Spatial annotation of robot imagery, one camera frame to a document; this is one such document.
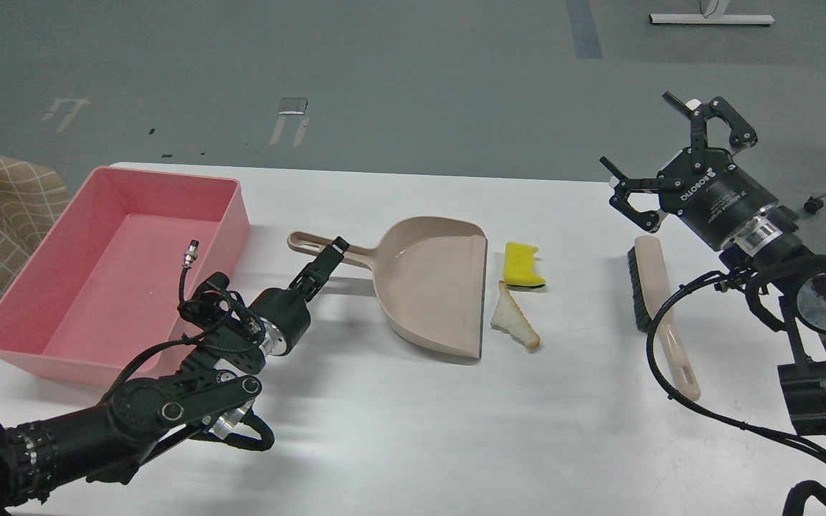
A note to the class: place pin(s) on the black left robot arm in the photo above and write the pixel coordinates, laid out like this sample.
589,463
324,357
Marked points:
199,387

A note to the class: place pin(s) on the white desk foot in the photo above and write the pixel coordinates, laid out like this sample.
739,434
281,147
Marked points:
714,13

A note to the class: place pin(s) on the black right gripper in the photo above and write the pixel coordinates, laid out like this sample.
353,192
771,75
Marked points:
714,193

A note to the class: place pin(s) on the yellow sponge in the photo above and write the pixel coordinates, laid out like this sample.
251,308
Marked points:
518,267

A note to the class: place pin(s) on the silver floor socket plate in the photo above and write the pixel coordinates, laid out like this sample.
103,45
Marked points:
293,106

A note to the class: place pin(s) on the beige plastic dustpan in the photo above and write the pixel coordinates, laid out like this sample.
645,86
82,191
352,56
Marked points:
429,276

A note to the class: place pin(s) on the pink plastic bin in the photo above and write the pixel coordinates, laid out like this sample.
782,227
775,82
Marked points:
104,283

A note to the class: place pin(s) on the beige hand brush black bristles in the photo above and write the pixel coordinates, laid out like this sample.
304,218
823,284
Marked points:
650,289

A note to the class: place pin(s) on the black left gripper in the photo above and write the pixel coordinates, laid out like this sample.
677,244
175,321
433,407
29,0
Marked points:
284,313

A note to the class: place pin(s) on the white bread slice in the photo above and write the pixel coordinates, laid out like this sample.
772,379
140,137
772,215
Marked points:
509,318

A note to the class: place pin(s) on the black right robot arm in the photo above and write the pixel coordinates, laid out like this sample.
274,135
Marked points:
782,281

